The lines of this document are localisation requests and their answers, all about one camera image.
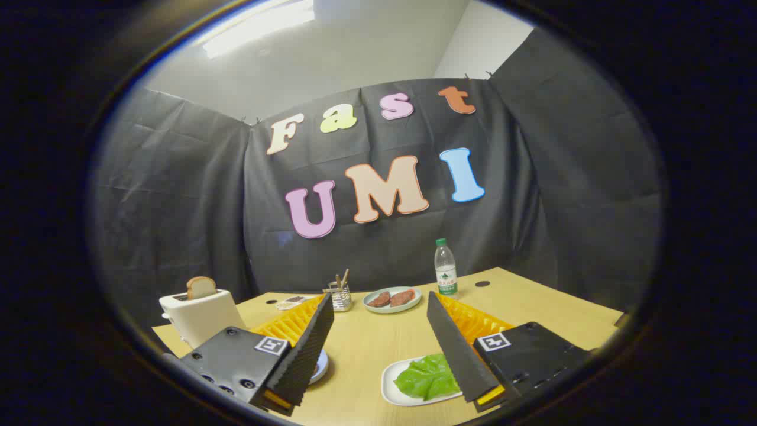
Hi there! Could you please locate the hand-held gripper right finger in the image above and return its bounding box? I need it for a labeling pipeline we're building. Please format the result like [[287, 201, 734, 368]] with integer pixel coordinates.
[[426, 291, 593, 414]]

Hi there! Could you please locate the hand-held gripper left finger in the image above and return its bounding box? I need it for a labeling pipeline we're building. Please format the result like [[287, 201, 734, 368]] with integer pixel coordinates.
[[177, 293, 335, 418]]

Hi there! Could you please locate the white round plate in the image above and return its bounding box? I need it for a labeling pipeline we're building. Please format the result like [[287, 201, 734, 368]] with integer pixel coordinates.
[[308, 349, 329, 385]]

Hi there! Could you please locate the green lettuce leaf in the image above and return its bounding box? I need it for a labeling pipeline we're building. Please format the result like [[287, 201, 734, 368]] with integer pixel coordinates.
[[393, 353, 462, 401]]

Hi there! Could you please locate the metal mesh utensil holder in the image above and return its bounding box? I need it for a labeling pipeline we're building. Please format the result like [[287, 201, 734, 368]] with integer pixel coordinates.
[[324, 282, 353, 312]]

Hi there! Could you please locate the pale green plate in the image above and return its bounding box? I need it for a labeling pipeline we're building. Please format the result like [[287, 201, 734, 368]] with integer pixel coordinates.
[[362, 286, 423, 314]]

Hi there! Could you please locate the white rectangular plate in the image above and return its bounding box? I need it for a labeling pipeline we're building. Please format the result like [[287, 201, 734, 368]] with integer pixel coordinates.
[[381, 355, 465, 407]]

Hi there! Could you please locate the clear water bottle green cap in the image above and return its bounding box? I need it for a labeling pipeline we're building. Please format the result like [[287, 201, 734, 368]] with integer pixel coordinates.
[[434, 238, 459, 296]]

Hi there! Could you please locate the white toaster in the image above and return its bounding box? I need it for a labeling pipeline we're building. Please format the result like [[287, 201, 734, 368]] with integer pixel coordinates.
[[158, 288, 248, 350]]

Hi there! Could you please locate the bread slice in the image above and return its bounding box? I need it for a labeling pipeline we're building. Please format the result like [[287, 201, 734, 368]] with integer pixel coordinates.
[[187, 276, 217, 300]]

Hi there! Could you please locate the black backdrop cloth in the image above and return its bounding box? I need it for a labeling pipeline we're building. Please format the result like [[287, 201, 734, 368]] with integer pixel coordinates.
[[92, 27, 663, 332]]

